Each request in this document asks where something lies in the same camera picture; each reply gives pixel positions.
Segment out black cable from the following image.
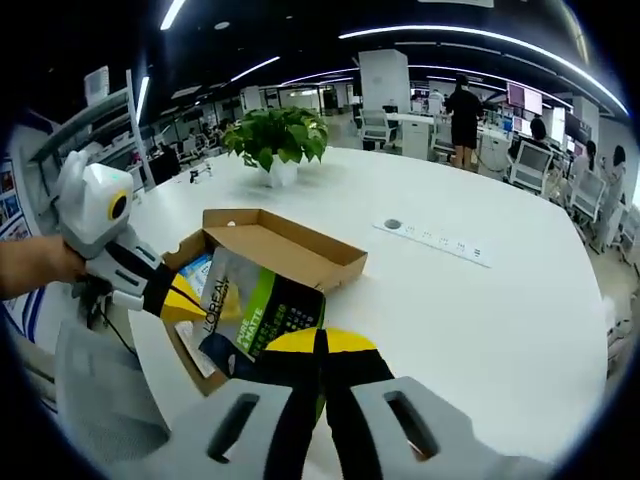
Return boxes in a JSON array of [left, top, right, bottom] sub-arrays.
[[82, 287, 139, 356]]

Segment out grey green soft pouch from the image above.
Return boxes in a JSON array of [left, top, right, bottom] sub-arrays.
[[197, 247, 327, 381]]

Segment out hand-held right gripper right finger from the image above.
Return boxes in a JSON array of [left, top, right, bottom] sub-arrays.
[[324, 327, 556, 480]]

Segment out grey mesh office chair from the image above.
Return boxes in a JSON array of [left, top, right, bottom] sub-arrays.
[[52, 319, 171, 480]]

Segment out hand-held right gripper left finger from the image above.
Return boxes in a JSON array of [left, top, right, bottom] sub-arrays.
[[114, 327, 329, 480]]

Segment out white storage box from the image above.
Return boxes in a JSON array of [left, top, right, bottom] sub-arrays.
[[83, 66, 111, 104]]

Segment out pink screen monitor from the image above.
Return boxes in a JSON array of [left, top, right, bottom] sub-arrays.
[[505, 81, 544, 115]]

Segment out white table power strip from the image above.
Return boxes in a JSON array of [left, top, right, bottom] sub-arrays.
[[372, 217, 494, 269]]

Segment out small white table gadget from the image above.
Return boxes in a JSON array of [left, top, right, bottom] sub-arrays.
[[187, 158, 216, 184]]

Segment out green potted plant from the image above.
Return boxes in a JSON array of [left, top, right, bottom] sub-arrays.
[[219, 105, 330, 189]]

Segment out curved ceiling light strip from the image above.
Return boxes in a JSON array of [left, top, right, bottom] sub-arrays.
[[338, 24, 629, 116]]

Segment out straight ceiling light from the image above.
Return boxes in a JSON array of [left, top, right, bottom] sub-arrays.
[[159, 0, 187, 31]]

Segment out dark wall monitor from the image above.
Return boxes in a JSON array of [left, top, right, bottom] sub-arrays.
[[564, 112, 594, 144]]

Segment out grey metal storage shelf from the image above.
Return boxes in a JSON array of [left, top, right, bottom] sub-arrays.
[[29, 67, 154, 194]]

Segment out white paper packet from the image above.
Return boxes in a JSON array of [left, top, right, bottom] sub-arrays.
[[174, 319, 217, 376]]

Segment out brown cardboard shoe box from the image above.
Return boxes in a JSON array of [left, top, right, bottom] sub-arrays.
[[162, 207, 369, 397]]

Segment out white cabinet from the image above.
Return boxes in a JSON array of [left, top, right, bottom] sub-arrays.
[[402, 113, 436, 160]]

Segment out person's left hand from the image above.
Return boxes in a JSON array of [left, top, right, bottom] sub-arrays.
[[43, 233, 90, 290]]

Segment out wall poster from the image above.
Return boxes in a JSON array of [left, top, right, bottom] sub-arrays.
[[0, 159, 31, 236]]

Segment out white office chair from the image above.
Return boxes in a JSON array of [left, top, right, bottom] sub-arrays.
[[509, 139, 556, 194], [359, 108, 401, 149]]

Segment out light blue wipes pack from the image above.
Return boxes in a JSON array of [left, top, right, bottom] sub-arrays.
[[177, 253, 214, 301]]

